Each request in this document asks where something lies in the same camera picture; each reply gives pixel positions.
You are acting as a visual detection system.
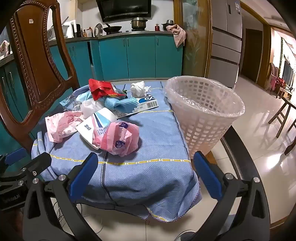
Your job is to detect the black pot with steel bowl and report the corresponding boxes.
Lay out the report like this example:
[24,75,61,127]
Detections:
[161,20,174,31]

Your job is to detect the pale pink printed wrapper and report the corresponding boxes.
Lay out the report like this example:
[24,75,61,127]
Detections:
[45,111,84,143]

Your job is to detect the red snack bag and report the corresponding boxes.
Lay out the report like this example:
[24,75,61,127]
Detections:
[88,79,126,101]

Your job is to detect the carved wooden chair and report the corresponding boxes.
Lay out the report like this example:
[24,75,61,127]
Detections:
[0,0,80,153]

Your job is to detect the white dish rack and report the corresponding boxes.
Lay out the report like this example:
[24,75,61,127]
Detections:
[47,16,70,41]

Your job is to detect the white packet with blue stripes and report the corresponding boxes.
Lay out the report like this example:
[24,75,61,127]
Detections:
[75,108,117,150]

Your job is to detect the black range hood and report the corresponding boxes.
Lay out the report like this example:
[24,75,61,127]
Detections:
[95,0,152,23]

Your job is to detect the dark wooden stool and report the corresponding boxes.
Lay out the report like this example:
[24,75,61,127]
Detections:
[268,95,296,138]

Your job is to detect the white plastic lattice basket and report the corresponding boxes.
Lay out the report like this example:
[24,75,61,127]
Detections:
[165,76,245,160]

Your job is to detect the flat screen television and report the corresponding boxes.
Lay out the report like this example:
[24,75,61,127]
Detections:
[282,60,294,86]

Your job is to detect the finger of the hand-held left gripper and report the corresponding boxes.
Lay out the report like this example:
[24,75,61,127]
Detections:
[0,148,27,173]
[14,152,52,186]

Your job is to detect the pink hanging cloth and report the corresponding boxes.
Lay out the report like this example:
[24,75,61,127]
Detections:
[166,24,186,48]

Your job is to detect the light blue cloth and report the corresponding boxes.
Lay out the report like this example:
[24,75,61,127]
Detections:
[104,97,139,114]

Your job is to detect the black wok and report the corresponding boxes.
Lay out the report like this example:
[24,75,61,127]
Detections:
[102,23,122,33]

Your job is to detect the white wrapper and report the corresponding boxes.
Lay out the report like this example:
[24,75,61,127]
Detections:
[130,81,151,98]

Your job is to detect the clear plastic bin liner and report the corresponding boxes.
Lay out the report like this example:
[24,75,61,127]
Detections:
[165,76,245,121]

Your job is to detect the white and blue medicine box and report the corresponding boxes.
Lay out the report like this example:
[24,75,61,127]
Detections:
[113,94,159,120]

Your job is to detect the pink wrapper with purple logo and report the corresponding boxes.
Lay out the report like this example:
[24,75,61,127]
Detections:
[92,121,141,157]

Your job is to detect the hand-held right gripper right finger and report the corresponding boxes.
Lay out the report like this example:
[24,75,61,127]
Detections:
[193,151,271,241]

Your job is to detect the brown wooden door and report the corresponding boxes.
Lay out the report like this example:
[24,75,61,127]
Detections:
[242,28,264,82]

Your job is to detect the steel cooking pot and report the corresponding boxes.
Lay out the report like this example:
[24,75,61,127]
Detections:
[130,17,148,31]

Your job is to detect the clear printed plastic wrapper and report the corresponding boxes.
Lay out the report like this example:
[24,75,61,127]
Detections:
[59,93,81,110]

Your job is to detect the white plastic bag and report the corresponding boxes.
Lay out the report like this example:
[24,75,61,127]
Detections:
[81,98,107,118]

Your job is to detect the blue checked cloth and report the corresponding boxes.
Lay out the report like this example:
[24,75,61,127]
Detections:
[31,80,200,219]

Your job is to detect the wood framed glass partition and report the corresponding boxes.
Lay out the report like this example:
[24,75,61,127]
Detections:
[173,0,212,80]

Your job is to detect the silver refrigerator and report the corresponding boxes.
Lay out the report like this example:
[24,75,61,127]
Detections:
[211,0,243,88]

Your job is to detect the pink chairs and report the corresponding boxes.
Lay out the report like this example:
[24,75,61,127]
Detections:
[269,64,287,93]

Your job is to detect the teal kitchen cabinets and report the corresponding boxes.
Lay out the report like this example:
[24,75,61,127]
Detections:
[0,31,184,163]

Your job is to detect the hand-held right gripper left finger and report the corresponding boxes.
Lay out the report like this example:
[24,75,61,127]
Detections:
[22,152,102,241]

